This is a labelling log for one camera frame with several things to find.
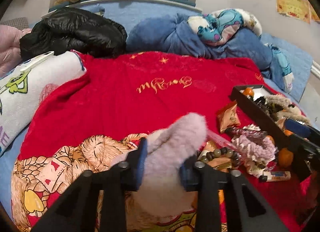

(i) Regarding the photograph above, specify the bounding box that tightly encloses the lilac fluffy slipper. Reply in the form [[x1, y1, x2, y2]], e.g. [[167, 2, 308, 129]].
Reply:
[[126, 112, 207, 222]]

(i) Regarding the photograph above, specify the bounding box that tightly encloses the black shallow box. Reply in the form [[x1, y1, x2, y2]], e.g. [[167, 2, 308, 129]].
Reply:
[[230, 85, 315, 182]]

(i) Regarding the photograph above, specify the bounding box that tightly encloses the orange mandarin by box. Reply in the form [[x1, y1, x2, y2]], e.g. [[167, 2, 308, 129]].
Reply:
[[278, 148, 294, 168]]

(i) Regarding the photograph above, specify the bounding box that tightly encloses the white lighter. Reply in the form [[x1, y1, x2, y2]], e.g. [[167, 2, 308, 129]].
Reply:
[[259, 171, 291, 182]]

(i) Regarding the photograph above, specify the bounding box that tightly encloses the lilac knitted scrunchie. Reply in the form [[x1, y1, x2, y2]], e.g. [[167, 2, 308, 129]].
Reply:
[[232, 134, 277, 164]]

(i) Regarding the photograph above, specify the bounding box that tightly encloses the small mandarin in box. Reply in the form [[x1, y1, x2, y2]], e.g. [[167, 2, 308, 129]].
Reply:
[[242, 87, 254, 99]]

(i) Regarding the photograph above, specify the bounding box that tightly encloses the gold pyramid snack packet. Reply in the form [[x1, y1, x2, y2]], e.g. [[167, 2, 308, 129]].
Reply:
[[217, 101, 241, 133]]

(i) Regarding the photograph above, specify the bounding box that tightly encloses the red teddy print blanket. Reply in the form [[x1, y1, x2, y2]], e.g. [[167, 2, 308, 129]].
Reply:
[[11, 50, 318, 232]]

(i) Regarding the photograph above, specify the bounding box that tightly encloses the blue stitch print duvet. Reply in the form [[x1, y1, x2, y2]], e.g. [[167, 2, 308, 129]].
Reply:
[[126, 8, 294, 93]]

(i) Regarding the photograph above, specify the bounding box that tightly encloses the white grinch print pillow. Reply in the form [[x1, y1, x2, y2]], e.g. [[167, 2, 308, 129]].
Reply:
[[1, 51, 86, 153]]

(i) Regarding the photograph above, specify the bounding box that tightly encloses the white phone on pillow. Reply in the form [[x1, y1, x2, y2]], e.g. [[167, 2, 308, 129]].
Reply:
[[20, 51, 54, 74]]

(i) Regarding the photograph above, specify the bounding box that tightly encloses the pink quilted blanket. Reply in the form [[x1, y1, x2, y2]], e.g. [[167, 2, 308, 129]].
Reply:
[[0, 25, 31, 77]]

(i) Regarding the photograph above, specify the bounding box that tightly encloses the black puffer jacket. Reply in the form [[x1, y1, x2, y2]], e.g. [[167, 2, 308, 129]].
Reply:
[[20, 7, 127, 61]]

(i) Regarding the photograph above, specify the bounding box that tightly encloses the wooden bead bracelet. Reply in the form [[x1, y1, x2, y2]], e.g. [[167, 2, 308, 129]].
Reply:
[[197, 146, 242, 168]]

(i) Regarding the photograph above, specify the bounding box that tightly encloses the yellow certificate on wall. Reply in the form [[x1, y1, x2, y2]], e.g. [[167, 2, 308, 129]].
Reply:
[[277, 0, 311, 24]]

